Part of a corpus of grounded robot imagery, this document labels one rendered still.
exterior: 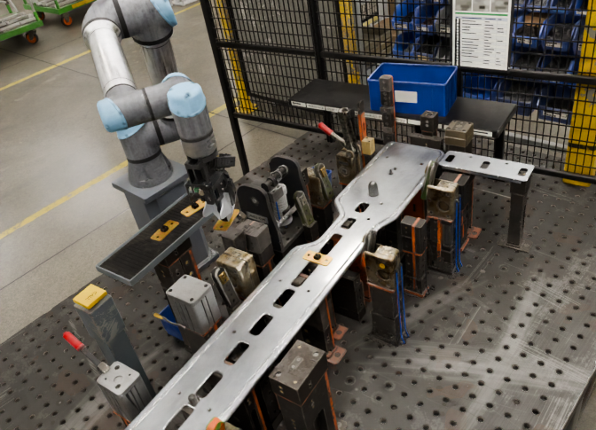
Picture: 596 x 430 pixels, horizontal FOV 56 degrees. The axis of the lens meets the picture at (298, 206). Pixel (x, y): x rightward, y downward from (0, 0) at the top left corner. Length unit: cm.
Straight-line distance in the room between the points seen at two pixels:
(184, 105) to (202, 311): 54
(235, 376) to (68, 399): 71
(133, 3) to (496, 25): 123
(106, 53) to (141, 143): 49
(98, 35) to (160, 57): 24
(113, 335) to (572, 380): 121
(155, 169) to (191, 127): 71
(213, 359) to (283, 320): 20
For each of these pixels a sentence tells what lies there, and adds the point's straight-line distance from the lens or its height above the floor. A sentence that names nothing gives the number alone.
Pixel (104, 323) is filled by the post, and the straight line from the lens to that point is 151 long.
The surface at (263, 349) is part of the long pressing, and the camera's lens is 142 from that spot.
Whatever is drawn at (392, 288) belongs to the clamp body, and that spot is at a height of 94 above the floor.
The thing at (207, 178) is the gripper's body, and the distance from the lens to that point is 129.
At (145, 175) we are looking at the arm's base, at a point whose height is 114.
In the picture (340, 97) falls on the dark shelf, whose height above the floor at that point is 103.
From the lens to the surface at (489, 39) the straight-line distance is 221.
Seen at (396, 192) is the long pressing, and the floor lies 100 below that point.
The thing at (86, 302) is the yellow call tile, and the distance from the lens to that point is 148.
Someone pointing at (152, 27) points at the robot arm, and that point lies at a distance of 163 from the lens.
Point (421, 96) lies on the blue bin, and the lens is 218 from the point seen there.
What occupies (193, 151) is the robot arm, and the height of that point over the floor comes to 148.
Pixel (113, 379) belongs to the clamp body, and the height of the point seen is 106.
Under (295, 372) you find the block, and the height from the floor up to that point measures 103.
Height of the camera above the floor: 206
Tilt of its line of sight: 35 degrees down
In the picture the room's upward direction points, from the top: 11 degrees counter-clockwise
